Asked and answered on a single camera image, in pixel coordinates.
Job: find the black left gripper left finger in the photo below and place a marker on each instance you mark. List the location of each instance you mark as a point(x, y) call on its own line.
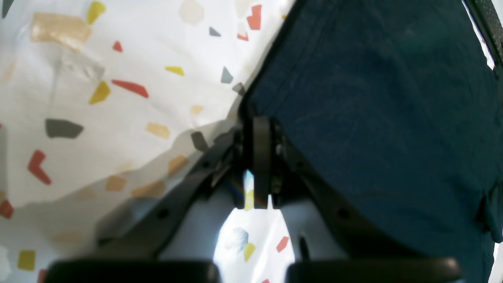
point(176, 240)

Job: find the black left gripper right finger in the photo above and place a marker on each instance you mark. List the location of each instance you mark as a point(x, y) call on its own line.
point(333, 242)

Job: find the black t-shirt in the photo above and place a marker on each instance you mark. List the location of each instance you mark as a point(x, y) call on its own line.
point(393, 103)

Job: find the terrazzo patterned tablecloth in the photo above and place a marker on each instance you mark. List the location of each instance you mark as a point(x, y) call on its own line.
point(105, 107)

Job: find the black keyboard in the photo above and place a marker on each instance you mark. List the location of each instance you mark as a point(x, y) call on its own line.
point(489, 25)

